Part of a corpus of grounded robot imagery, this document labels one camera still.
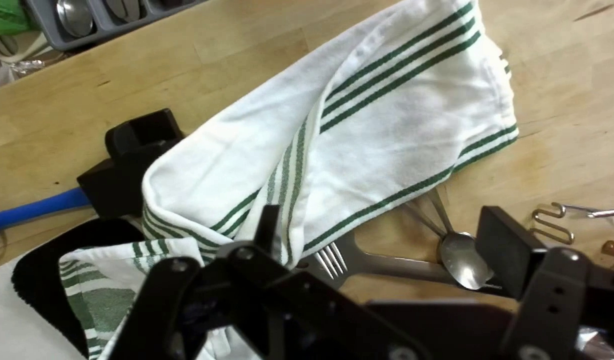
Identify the crumpled plastic bag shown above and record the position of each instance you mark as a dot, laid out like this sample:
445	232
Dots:
6	13

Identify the silver fork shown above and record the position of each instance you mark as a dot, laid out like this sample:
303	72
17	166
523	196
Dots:
387	266

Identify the gray cutlery tray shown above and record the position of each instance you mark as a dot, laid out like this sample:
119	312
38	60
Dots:
87	40

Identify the wooden kitchen island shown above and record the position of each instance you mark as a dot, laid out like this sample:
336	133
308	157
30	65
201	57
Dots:
186	72

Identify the white green striped towel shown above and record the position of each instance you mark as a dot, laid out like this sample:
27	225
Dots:
359	133

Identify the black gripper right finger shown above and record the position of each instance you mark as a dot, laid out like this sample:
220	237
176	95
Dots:
539	293

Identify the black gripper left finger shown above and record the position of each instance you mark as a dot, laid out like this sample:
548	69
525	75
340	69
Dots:
186	307

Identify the silver spoon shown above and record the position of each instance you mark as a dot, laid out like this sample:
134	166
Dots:
123	8
75	17
462	260

